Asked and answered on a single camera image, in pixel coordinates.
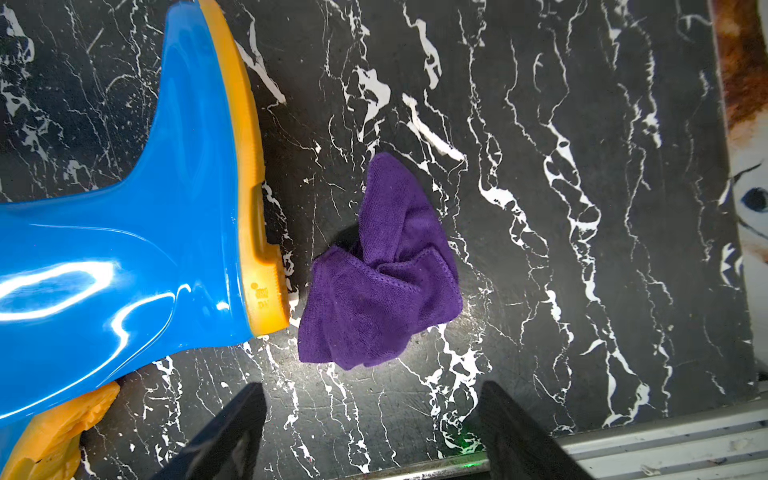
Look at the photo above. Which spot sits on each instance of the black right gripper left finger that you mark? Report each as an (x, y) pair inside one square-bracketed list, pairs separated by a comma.
[(228, 446)]

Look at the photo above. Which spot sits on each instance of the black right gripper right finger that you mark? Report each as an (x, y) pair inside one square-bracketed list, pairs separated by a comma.
[(516, 446)]

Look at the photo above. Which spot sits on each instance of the blue rubber boot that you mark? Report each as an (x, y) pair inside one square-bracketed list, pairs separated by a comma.
[(49, 446), (175, 256)]

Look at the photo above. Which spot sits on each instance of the purple cloth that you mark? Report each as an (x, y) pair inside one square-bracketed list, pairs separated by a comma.
[(366, 303)]

